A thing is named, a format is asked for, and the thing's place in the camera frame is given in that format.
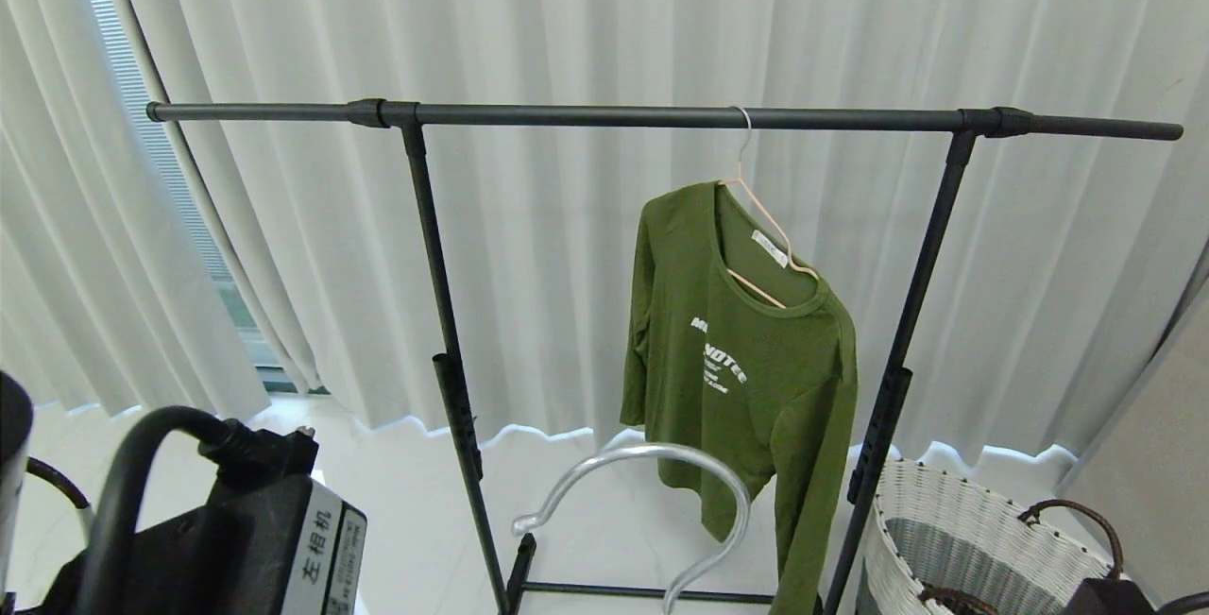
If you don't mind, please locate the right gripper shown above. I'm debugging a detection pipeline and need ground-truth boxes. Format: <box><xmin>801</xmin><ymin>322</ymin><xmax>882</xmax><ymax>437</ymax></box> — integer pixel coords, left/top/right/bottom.
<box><xmin>1061</xmin><ymin>577</ymin><xmax>1155</xmax><ymax>615</ymax></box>

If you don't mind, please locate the black clothes rack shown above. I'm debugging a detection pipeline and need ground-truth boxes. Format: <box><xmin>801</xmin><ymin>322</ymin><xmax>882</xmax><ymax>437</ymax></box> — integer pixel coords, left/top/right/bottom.
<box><xmin>146</xmin><ymin>98</ymin><xmax>1183</xmax><ymax>615</ymax></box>

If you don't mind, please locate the pink clothes hanger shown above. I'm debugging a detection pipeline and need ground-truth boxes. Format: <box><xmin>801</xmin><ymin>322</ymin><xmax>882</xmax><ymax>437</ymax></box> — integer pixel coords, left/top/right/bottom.
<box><xmin>723</xmin><ymin>107</ymin><xmax>821</xmax><ymax>309</ymax></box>
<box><xmin>511</xmin><ymin>442</ymin><xmax>754</xmax><ymax>615</ymax></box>

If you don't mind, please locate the green short-sleeved shirt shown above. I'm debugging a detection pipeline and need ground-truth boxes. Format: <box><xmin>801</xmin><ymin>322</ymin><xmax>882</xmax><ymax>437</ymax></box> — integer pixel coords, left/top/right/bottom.
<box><xmin>619</xmin><ymin>182</ymin><xmax>860</xmax><ymax>615</ymax></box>

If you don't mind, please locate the white laundry basket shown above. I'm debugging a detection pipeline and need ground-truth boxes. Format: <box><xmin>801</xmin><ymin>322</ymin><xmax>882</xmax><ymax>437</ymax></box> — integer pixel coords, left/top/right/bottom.
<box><xmin>855</xmin><ymin>459</ymin><xmax>1127</xmax><ymax>615</ymax></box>

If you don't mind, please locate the window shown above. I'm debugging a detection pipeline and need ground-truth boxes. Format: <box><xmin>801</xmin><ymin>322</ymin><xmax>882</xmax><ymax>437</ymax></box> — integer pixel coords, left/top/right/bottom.
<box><xmin>66</xmin><ymin>0</ymin><xmax>332</xmax><ymax>399</ymax></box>

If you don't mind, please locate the white curtain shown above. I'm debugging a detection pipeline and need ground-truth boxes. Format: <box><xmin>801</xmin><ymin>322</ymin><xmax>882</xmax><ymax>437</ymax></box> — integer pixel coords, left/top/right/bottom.
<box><xmin>0</xmin><ymin>0</ymin><xmax>272</xmax><ymax>422</ymax></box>
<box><xmin>104</xmin><ymin>0</ymin><xmax>1209</xmax><ymax>465</ymax></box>

